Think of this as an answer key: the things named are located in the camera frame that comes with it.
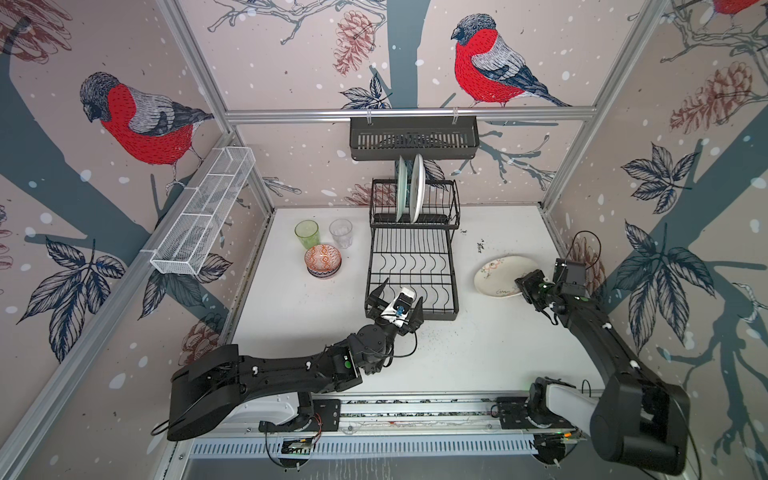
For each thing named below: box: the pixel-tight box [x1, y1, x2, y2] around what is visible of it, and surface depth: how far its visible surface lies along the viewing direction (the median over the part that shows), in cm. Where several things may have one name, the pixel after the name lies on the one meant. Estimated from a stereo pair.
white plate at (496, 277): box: [474, 256, 538, 298], surface depth 97 cm
